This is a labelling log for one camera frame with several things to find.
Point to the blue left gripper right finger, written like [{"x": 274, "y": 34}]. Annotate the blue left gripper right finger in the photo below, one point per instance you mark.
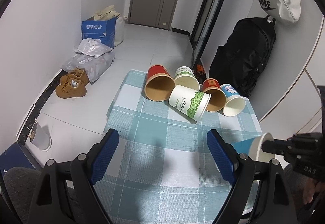
[{"x": 223, "y": 156}]

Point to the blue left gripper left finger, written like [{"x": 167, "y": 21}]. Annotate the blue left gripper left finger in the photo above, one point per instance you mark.
[{"x": 102, "y": 153}]

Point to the blue bunny paper cup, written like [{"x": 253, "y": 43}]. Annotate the blue bunny paper cup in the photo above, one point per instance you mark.
[{"x": 253, "y": 148}]

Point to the blue white paper cup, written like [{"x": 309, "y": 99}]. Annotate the blue white paper cup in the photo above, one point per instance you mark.
[{"x": 234, "y": 102}]

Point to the small red kraft cup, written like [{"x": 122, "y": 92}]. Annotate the small red kraft cup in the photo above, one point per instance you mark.
[{"x": 217, "y": 96}]

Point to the white green paper cup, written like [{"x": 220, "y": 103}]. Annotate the white green paper cup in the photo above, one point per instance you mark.
[
  {"x": 190, "y": 102},
  {"x": 184, "y": 76}
]

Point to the white green paper cup rear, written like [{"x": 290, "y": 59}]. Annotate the white green paper cup rear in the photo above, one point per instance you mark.
[{"x": 184, "y": 76}]

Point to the large red kraft cup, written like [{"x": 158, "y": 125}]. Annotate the large red kraft cup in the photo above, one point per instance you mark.
[{"x": 159, "y": 84}]

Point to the person's right hand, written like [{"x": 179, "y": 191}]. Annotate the person's right hand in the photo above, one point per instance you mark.
[{"x": 311, "y": 187}]

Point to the teal plaid tablecloth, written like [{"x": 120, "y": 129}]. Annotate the teal plaid tablecloth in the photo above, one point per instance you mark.
[{"x": 162, "y": 170}]

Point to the white trash bin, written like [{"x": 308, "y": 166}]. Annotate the white trash bin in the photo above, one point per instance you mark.
[{"x": 39, "y": 137}]

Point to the brown shoe near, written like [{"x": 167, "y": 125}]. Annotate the brown shoe near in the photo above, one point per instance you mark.
[{"x": 71, "y": 89}]

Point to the brown shoe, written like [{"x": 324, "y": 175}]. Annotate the brown shoe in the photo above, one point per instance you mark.
[
  {"x": 78, "y": 74},
  {"x": 71, "y": 89}
]

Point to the brown shoe far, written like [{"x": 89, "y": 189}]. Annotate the brown shoe far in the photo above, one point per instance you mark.
[{"x": 78, "y": 74}]

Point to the grey chair seat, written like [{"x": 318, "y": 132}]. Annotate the grey chair seat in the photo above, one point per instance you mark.
[{"x": 20, "y": 184}]

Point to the orange black object on floor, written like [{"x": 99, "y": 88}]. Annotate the orange black object on floor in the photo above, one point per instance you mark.
[{"x": 199, "y": 73}]

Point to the black backpack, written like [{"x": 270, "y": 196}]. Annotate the black backpack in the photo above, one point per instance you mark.
[{"x": 242, "y": 59}]

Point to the grey plastic mailer bag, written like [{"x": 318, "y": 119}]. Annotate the grey plastic mailer bag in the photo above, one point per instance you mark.
[{"x": 93, "y": 67}]

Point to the white plastic mailer bag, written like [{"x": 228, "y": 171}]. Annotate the white plastic mailer bag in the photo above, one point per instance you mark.
[{"x": 93, "y": 48}]

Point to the white sack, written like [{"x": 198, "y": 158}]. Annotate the white sack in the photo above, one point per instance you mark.
[{"x": 120, "y": 30}]

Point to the blue cardboard box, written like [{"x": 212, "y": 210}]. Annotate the blue cardboard box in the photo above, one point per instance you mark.
[{"x": 101, "y": 30}]

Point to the beige tote bag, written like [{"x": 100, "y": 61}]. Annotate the beige tote bag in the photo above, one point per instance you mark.
[{"x": 106, "y": 14}]

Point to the black floor stand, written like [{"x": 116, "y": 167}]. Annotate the black floor stand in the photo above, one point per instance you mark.
[{"x": 204, "y": 24}]

